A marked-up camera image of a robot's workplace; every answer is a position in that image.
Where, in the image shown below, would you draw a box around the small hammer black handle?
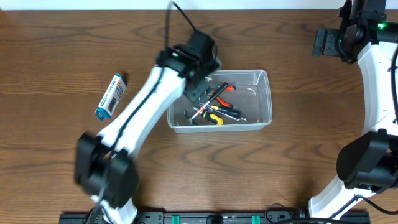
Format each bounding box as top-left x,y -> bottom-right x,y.
183,82 -> 229,126

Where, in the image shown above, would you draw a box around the red handled pliers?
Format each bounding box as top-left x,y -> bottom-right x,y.
211,85 -> 237,108

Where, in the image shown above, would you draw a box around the stubby yellow black screwdriver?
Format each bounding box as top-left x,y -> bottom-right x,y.
199,108 -> 224,125

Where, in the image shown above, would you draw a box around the slim black yellow screwdriver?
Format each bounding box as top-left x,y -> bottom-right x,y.
205,104 -> 241,117

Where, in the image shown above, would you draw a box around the silver offset ring wrench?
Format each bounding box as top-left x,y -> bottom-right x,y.
208,107 -> 248,123

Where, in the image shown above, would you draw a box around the teal white product box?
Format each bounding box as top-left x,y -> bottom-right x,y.
95,73 -> 127,121

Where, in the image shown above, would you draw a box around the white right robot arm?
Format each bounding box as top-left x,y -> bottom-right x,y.
307,0 -> 397,222

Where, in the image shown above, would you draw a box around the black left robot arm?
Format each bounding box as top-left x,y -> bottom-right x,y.
74,30 -> 221,223

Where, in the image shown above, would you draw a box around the clear plastic storage container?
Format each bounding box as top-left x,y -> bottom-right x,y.
167,70 -> 272,133

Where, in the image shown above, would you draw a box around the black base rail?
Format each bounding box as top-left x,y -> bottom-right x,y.
58,210 -> 371,224

